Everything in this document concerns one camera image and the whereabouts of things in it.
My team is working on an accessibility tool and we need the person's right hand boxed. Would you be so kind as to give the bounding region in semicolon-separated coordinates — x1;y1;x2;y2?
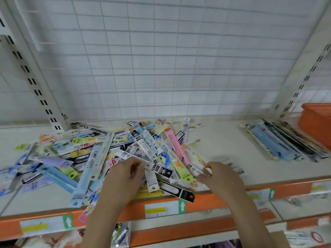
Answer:
196;161;247;202

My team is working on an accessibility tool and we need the person's left hand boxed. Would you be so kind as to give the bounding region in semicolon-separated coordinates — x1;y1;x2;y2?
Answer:
99;157;146;207

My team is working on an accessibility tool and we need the cartoon print toothbrush packet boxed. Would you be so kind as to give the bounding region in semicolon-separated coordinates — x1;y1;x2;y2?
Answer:
181;144;213;177

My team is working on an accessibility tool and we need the white black toothbrush packet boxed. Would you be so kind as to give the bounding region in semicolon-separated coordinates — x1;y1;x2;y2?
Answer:
115;150;174;179

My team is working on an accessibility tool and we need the person's right forearm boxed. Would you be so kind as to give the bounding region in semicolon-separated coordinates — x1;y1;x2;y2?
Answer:
220;189;279;248

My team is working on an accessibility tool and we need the person's left forearm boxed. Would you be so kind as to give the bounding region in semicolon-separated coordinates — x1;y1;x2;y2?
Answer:
81;196;130;248

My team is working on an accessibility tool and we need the white price label green arrow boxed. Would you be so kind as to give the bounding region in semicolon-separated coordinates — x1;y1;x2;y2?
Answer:
246;188;276;205
20;214;75;232
144;199;187;219

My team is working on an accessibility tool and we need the pile of assorted toothbrush packs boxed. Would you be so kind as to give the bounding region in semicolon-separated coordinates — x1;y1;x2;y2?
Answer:
0;117;249;225

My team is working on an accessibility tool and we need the hanging clear blister pack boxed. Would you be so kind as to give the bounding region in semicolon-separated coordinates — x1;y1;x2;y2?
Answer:
111;221;132;248

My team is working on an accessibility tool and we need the neat stack of toothbrush packs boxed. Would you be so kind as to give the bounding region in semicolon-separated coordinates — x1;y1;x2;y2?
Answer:
240;119;328;163

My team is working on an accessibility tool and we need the orange plastic bin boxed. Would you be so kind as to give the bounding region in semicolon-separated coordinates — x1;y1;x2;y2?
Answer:
297;103;331;151

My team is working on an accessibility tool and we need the white slotted shelf upright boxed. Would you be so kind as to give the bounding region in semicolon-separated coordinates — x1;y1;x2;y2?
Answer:
0;0;69;132
270;0;331;121

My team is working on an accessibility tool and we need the white wire grid panel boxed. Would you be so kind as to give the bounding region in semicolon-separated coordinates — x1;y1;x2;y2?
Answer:
0;0;331;125

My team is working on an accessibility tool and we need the clear packet with red ring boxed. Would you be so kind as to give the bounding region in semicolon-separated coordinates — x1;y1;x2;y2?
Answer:
284;228;327;248

